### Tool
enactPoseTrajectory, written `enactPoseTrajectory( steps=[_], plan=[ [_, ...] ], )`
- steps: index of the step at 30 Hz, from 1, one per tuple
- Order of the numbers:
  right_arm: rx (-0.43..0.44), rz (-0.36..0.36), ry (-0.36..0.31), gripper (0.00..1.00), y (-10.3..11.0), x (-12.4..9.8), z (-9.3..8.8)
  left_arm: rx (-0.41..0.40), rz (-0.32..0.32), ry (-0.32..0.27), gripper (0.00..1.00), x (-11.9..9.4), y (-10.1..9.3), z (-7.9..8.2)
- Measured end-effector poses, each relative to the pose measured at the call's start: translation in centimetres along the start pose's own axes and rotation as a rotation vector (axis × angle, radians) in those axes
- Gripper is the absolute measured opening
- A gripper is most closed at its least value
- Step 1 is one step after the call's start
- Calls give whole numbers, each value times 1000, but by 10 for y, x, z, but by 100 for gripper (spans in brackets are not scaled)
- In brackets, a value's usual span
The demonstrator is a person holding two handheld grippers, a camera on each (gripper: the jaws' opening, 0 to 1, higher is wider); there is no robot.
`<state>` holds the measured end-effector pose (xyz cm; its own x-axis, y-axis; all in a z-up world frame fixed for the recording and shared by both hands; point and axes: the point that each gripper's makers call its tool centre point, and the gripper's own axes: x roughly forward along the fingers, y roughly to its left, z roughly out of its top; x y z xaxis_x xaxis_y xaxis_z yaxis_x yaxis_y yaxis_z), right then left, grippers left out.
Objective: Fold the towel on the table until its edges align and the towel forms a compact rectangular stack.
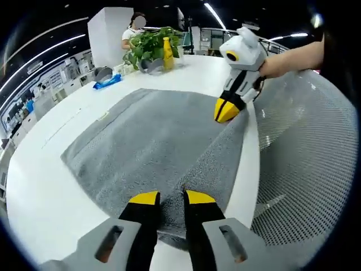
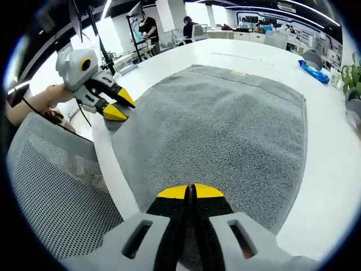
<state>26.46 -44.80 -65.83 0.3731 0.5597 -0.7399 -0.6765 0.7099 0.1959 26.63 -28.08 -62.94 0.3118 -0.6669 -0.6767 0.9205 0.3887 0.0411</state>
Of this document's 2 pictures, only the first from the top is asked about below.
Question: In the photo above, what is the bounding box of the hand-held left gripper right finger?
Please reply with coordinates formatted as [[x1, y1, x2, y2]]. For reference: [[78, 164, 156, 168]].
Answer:
[[183, 189, 283, 271]]

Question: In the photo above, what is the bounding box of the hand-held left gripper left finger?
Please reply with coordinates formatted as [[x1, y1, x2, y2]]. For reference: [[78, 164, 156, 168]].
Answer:
[[39, 191, 161, 271]]

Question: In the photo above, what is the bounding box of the grey towel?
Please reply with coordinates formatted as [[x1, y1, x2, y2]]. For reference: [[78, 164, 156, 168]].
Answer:
[[60, 88, 250, 250]]

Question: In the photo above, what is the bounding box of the black tripod stand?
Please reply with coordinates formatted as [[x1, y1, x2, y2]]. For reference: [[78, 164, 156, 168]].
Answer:
[[180, 16, 196, 55]]

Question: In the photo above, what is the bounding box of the yellow bottle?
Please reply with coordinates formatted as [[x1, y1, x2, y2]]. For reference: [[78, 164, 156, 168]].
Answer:
[[162, 37, 175, 71]]

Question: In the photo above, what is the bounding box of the grey rounded object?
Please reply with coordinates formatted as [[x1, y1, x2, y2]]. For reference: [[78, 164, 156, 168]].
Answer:
[[94, 66, 114, 82], [139, 58, 166, 75]]

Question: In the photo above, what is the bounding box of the person's black sleeve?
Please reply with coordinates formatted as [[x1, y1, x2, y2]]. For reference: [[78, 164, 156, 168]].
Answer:
[[320, 24, 342, 73]]

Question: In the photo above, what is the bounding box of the grey mesh chair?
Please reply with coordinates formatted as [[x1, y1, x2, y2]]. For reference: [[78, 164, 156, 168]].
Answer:
[[250, 69, 358, 249]]

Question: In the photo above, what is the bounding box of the white table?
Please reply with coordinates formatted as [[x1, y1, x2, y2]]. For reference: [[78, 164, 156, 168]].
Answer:
[[5, 53, 262, 271]]

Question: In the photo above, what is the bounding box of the green potted plant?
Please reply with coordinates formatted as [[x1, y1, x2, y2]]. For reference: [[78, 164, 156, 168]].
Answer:
[[122, 27, 184, 71]]

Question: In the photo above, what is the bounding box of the blue packet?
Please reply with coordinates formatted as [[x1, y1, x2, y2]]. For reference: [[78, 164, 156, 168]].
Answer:
[[93, 73, 123, 91]]

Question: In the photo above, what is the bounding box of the black cable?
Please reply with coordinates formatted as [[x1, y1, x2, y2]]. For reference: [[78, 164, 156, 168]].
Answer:
[[253, 73, 267, 102]]

